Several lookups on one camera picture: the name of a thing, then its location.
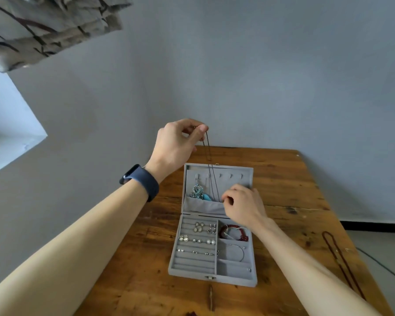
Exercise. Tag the person's left hand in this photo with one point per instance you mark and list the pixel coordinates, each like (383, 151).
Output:
(171, 148)

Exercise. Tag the person's right hand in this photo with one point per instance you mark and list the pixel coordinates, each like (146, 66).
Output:
(247, 207)

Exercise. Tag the person's left thumb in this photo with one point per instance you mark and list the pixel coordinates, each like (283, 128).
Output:
(199, 134)

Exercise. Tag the person's right thumb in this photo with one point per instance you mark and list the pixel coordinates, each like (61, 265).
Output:
(227, 204)

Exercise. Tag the person's left forearm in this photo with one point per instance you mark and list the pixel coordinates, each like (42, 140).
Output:
(69, 253)

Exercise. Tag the person's right forearm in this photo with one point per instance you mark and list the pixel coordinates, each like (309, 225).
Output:
(309, 276)

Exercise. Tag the set of silver earrings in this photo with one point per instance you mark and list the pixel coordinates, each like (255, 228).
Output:
(197, 240)

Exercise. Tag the thin silver bangle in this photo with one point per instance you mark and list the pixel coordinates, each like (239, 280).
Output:
(243, 251)

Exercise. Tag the grey velvet jewelry box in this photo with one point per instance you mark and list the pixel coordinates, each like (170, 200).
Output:
(214, 259)

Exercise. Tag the dark blue wrist band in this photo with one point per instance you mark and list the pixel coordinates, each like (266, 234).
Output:
(144, 182)

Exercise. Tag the black baseboard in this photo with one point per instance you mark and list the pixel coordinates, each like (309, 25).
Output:
(375, 226)

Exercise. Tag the beige patterned curtain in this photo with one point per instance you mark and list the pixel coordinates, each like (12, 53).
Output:
(49, 26)

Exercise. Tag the white window sill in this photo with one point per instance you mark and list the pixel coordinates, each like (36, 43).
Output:
(10, 141)

